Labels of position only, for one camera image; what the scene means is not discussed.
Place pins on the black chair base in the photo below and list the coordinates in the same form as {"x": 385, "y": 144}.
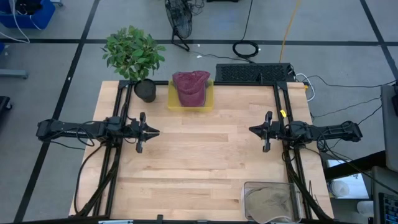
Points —
{"x": 4, "y": 102}

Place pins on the blue plastic crate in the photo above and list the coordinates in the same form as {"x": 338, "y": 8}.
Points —
{"x": 40, "y": 17}

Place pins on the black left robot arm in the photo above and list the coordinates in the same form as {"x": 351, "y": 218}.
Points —
{"x": 71, "y": 129}

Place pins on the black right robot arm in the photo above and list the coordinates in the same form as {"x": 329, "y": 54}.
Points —
{"x": 329, "y": 132}

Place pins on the black desk edge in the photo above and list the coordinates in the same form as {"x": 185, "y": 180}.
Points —
{"x": 357, "y": 163}

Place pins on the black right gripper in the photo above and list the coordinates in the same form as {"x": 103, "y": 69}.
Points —
{"x": 268, "y": 130}

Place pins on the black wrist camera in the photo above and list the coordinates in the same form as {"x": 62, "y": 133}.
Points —
{"x": 133, "y": 130}
{"x": 276, "y": 130}

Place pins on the yellow tape tag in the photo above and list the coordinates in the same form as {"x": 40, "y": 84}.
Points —
{"x": 283, "y": 113}

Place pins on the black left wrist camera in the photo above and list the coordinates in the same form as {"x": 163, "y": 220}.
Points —
{"x": 133, "y": 130}

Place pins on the control laptop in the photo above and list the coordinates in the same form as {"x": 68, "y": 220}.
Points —
{"x": 385, "y": 193}

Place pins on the maroon baseball cap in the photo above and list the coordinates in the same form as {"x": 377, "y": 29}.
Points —
{"x": 191, "y": 90}

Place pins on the yellow translucent plastic bin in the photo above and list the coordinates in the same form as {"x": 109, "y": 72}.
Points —
{"x": 172, "y": 102}

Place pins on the black plant pot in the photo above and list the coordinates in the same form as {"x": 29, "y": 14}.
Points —
{"x": 145, "y": 91}

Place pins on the clear plastic bin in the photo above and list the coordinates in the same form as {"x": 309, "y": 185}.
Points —
{"x": 298, "y": 199}

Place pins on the green leafy plant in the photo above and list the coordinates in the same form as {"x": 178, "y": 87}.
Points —
{"x": 133, "y": 53}

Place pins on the grey metal foot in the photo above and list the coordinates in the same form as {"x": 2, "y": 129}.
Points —
{"x": 12, "y": 74}

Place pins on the black aluminium table frame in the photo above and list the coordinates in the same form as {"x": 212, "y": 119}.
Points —
{"x": 242, "y": 84}

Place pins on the black keyboard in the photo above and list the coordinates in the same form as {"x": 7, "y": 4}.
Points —
{"x": 252, "y": 73}

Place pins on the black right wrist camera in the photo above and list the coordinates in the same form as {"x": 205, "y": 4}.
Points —
{"x": 276, "y": 130}

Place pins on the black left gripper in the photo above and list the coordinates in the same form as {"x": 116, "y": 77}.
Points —
{"x": 140, "y": 132}

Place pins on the black floor fan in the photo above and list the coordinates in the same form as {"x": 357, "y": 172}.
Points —
{"x": 178, "y": 17}

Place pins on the white paper roll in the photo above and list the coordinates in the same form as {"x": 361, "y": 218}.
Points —
{"x": 339, "y": 189}

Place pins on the grey monitor back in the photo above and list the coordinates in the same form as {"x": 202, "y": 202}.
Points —
{"x": 390, "y": 130}

